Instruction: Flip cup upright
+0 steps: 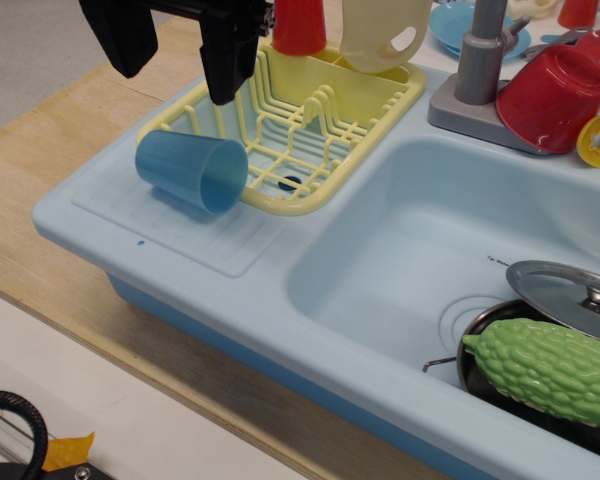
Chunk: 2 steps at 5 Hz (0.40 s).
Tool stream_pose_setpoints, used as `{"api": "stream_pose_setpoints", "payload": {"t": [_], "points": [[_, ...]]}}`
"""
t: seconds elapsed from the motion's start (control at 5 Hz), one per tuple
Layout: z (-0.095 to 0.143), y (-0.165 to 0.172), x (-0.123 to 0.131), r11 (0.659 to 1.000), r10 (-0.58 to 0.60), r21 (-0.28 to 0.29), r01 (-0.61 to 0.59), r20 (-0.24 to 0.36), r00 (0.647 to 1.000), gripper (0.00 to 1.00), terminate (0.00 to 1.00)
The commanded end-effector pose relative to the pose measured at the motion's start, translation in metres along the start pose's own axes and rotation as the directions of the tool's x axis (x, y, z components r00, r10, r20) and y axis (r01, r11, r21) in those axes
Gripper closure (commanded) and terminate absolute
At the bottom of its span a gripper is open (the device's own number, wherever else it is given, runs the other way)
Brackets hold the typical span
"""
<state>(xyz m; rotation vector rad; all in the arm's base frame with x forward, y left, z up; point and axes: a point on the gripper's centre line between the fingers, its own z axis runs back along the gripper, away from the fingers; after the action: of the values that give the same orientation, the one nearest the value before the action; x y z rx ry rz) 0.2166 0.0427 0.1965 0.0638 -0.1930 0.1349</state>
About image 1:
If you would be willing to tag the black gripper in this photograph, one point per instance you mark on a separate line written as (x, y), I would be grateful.
(230, 33)

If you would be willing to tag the red cup in rack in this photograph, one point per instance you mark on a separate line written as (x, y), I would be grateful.
(300, 27)

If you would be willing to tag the blue plastic cup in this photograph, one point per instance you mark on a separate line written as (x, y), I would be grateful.
(206, 173)

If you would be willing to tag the red overturned cup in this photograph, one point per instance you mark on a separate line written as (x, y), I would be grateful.
(550, 100)

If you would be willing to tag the orange cup background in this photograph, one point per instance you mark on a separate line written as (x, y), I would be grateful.
(578, 13)

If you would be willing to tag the yellow dish rack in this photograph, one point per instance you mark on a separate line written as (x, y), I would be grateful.
(306, 123)

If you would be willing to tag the blue plate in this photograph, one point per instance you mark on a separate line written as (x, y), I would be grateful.
(450, 21)

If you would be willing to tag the grey toy faucet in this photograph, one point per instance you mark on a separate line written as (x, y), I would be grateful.
(465, 102)

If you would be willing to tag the light blue toy sink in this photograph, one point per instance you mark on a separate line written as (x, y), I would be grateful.
(362, 302)

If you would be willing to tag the cream toy item background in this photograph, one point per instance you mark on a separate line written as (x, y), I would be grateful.
(535, 9)

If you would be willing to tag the grey utensil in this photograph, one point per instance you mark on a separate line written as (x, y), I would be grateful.
(568, 38)

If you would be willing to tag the yellow tape piece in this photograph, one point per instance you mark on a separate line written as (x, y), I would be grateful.
(67, 452)

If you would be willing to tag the black base device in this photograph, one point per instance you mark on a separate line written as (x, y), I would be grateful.
(9, 471)

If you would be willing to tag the steel pot lid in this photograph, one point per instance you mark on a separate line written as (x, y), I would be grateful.
(565, 294)

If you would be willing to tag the green bitter gourd toy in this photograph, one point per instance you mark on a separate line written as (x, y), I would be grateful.
(548, 367)

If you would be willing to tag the black steel pot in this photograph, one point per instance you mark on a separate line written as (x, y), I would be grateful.
(475, 383)

